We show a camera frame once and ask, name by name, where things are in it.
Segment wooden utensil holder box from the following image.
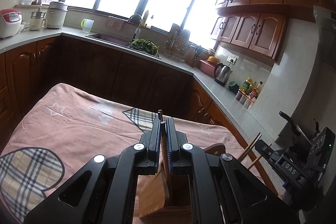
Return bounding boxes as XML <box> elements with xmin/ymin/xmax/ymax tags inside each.
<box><xmin>137</xmin><ymin>138</ymin><xmax>226</xmax><ymax>223</ymax></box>

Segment pink plastic basin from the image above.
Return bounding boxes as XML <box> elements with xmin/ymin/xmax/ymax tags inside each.
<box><xmin>200</xmin><ymin>60</ymin><xmax>217</xmax><ymax>77</ymax></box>

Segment small white blender pot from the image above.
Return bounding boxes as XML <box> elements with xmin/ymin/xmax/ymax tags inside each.
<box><xmin>29</xmin><ymin>8</ymin><xmax>47</xmax><ymax>31</ymax></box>

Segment metal dish rack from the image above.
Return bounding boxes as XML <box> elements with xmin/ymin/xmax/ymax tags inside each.
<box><xmin>164</xmin><ymin>23</ymin><xmax>191</xmax><ymax>61</ymax></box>

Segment chrome sink faucet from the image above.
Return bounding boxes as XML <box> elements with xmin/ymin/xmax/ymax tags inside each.
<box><xmin>127</xmin><ymin>14</ymin><xmax>142</xmax><ymax>41</ymax></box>

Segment wall power socket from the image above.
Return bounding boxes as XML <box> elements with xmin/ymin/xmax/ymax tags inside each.
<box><xmin>227</xmin><ymin>56</ymin><xmax>237</xmax><ymax>65</ymax></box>

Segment brown wooden chopstick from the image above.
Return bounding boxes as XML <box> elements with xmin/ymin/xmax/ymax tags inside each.
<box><xmin>158</xmin><ymin>110</ymin><xmax>172</xmax><ymax>201</ymax></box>

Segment white cylindrical cooker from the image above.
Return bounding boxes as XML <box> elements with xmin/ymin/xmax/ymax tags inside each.
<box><xmin>46</xmin><ymin>2</ymin><xmax>68</xmax><ymax>29</ymax></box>

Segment black wok with handle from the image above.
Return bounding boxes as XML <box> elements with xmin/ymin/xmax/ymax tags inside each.
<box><xmin>279</xmin><ymin>111</ymin><xmax>321</xmax><ymax>144</ymax></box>

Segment green white plastic jug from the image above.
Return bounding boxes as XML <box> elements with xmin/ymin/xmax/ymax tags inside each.
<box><xmin>80</xmin><ymin>19</ymin><xmax>95</xmax><ymax>33</ymax></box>

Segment red white rice cooker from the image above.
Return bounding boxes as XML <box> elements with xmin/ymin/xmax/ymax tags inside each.
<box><xmin>0</xmin><ymin>9</ymin><xmax>22</xmax><ymax>39</ymax></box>

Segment chopsticks in holder right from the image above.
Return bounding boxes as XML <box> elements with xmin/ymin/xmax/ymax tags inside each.
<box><xmin>237</xmin><ymin>133</ymin><xmax>262</xmax><ymax>170</ymax></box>

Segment green vegetables in sink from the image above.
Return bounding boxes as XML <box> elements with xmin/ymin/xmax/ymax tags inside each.
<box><xmin>129</xmin><ymin>39</ymin><xmax>159</xmax><ymax>56</ymax></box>

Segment steel electric kettle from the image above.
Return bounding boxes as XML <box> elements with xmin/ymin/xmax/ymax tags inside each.
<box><xmin>214</xmin><ymin>63</ymin><xmax>232</xmax><ymax>86</ymax></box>

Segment pink heart-patterned tablecloth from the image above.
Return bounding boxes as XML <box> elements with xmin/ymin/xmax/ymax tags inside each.
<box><xmin>0</xmin><ymin>82</ymin><xmax>279</xmax><ymax>224</ymax></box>

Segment condiment bottles group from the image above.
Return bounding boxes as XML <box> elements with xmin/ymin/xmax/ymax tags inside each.
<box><xmin>235</xmin><ymin>77</ymin><xmax>264</xmax><ymax>109</ymax></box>

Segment upper wooden wall cabinets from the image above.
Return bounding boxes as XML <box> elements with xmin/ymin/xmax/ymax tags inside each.
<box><xmin>215</xmin><ymin>0</ymin><xmax>327</xmax><ymax>61</ymax></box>

